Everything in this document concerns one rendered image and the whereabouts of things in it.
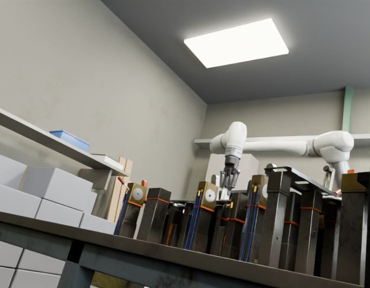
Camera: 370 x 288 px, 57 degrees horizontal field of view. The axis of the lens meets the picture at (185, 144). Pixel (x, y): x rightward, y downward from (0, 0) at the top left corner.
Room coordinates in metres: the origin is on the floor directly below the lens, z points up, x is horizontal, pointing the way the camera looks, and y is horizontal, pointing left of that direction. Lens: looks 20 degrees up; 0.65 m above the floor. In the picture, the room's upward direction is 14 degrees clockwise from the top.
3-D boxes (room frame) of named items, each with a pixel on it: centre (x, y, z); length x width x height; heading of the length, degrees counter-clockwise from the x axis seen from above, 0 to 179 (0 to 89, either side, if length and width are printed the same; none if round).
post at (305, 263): (1.10, -0.46, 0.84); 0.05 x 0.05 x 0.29; 35
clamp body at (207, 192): (1.57, -0.15, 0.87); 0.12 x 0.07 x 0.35; 125
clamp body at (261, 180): (1.26, -0.32, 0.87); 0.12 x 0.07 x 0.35; 125
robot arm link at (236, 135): (1.74, -0.26, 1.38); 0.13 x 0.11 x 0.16; 23
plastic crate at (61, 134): (3.29, 1.13, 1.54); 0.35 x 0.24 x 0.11; 141
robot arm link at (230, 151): (1.72, -0.27, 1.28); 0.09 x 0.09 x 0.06
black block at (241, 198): (1.40, -0.27, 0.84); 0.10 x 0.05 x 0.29; 125
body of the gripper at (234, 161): (1.72, -0.27, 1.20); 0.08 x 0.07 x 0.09; 35
